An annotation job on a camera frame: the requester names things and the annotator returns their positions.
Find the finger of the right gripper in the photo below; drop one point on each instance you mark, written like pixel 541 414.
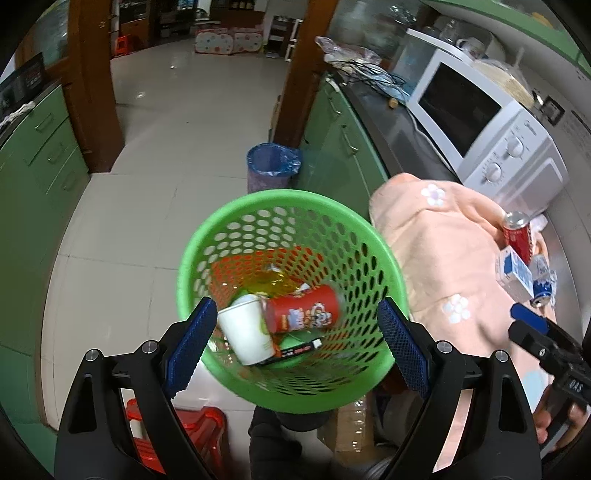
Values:
pixel 519 312

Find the polka dot storage box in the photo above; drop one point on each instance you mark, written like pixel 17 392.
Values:
pixel 224 41

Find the green perforated waste basket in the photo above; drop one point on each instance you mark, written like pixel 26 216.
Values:
pixel 320 271

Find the white plastic cup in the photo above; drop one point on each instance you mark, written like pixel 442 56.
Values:
pixel 243 325

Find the red soda can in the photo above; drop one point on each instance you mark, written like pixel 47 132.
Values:
pixel 518 235

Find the peach towel cloth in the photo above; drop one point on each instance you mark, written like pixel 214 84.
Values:
pixel 447 239

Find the blue lined trash bin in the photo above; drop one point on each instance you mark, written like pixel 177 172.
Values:
pixel 271 166

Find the green drawer cabinet left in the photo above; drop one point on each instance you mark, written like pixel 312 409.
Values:
pixel 43 176

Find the green base cabinet right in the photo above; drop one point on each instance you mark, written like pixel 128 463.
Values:
pixel 340 160

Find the yellow snack wrapper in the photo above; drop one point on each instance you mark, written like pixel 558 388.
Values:
pixel 269 283

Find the black marker pen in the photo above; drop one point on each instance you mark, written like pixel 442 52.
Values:
pixel 291 352

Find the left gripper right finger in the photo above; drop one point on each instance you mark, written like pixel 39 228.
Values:
pixel 498 440

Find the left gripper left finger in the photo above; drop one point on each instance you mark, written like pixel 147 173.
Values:
pixel 94 438

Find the wall power socket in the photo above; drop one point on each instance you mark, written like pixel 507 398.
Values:
pixel 552 111

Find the red snack tube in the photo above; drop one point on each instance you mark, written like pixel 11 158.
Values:
pixel 313 308

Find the blue beer can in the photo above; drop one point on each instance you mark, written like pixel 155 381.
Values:
pixel 544 281

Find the blue white carton box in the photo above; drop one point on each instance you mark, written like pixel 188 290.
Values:
pixel 514 276

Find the white microwave oven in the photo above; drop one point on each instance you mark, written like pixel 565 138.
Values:
pixel 490 140

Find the cardboard box on floor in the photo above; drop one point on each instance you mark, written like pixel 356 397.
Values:
pixel 349 433

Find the person's right hand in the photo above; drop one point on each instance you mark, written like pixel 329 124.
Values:
pixel 542 419

